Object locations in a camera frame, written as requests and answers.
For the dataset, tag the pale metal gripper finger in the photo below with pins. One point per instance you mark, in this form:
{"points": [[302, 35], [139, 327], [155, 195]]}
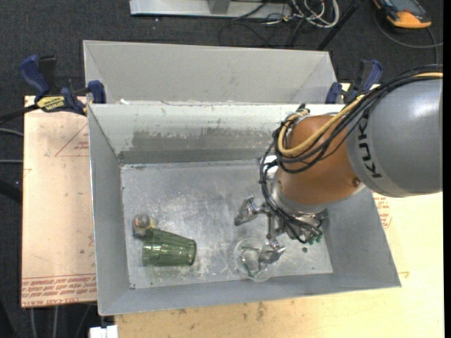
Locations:
{"points": [[270, 253], [247, 212]]}

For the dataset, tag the clear glass bowl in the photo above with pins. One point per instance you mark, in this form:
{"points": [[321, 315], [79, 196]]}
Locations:
{"points": [[248, 261]]}

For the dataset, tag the grey metal bin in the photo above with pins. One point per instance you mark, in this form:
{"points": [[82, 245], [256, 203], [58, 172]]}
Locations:
{"points": [[197, 192]]}

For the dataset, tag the green glass cup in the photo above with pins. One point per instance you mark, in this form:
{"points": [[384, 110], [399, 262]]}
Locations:
{"points": [[169, 248]]}

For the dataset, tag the small clear glass thing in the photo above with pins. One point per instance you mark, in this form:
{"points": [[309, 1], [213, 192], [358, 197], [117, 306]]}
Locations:
{"points": [[142, 223]]}

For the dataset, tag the brown cardboard board, red print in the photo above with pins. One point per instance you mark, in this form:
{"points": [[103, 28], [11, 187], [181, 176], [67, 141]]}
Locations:
{"points": [[56, 203]]}

